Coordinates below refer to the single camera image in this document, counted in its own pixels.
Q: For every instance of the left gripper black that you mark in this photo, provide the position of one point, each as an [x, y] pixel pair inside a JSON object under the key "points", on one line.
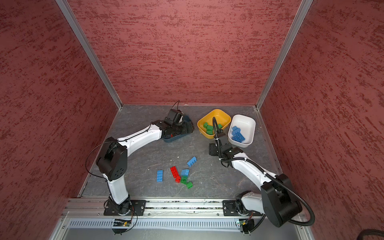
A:
{"points": [[185, 130]]}

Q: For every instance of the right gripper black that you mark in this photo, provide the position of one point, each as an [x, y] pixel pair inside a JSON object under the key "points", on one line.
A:
{"points": [[212, 147]]}

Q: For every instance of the small blue lego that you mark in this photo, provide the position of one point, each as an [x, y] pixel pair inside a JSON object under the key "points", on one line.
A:
{"points": [[234, 128]]}

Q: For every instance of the red long lego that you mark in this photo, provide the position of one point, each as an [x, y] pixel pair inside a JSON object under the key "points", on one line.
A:
{"points": [[174, 172]]}

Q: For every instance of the light blue sloped lego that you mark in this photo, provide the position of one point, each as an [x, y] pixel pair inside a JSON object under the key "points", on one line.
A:
{"points": [[185, 172]]}

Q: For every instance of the green lego bottom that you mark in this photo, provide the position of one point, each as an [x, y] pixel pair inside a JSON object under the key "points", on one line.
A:
{"points": [[189, 185]]}

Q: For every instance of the blue lego long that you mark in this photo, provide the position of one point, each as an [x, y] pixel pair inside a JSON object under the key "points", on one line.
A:
{"points": [[160, 175]]}

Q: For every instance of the green hollow lego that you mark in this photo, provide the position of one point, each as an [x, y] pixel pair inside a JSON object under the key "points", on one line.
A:
{"points": [[184, 179]]}

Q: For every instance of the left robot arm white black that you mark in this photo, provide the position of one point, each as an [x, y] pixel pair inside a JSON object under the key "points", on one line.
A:
{"points": [[112, 159]]}

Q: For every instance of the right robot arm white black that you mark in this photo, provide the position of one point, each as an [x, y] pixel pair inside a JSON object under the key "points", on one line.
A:
{"points": [[277, 201]]}

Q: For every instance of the dark teal plastic bin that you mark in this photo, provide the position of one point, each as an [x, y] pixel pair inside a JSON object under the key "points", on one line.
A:
{"points": [[171, 140]]}

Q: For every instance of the white plastic bin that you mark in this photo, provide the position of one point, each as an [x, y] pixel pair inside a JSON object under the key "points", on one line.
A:
{"points": [[247, 126]]}

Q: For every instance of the right circuit board connector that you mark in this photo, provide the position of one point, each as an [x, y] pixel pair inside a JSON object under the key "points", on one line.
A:
{"points": [[246, 226]]}

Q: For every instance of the circuit board connector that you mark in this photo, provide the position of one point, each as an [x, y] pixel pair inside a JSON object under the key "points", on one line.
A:
{"points": [[122, 223], [246, 226]]}

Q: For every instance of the left circuit board connector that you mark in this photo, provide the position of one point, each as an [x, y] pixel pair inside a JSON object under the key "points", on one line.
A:
{"points": [[122, 223]]}

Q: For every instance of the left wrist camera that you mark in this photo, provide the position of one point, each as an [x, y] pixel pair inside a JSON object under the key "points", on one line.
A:
{"points": [[173, 117]]}

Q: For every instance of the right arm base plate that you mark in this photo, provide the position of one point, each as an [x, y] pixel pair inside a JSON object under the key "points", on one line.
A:
{"points": [[235, 208]]}

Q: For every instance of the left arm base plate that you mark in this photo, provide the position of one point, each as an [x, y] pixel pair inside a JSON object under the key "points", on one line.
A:
{"points": [[127, 208]]}

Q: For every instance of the aluminium front rail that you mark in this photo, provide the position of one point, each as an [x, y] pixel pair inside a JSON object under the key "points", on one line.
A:
{"points": [[96, 207]]}

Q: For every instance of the left corner aluminium post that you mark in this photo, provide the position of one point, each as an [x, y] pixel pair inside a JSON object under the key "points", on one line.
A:
{"points": [[79, 33]]}

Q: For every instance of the corner aluminium post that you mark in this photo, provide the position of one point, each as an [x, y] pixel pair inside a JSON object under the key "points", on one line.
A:
{"points": [[79, 33], [291, 35]]}

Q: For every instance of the right corner aluminium post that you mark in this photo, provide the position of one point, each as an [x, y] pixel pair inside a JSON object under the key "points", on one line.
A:
{"points": [[291, 35]]}

